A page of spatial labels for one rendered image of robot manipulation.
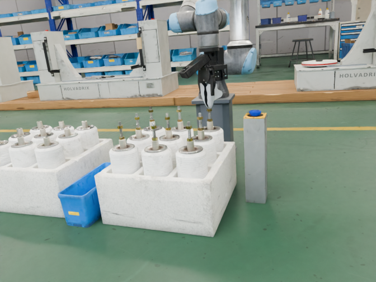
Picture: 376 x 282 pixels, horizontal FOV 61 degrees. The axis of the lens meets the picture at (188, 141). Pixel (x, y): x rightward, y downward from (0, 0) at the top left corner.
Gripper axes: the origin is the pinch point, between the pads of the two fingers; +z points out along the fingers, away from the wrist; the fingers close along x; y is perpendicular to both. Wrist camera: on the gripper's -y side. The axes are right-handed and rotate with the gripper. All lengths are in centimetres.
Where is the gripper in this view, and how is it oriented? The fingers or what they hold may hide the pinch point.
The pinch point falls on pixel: (207, 104)
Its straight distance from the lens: 118.0
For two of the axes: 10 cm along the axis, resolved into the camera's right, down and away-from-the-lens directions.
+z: 0.8, 9.5, 3.0
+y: 8.5, -2.2, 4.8
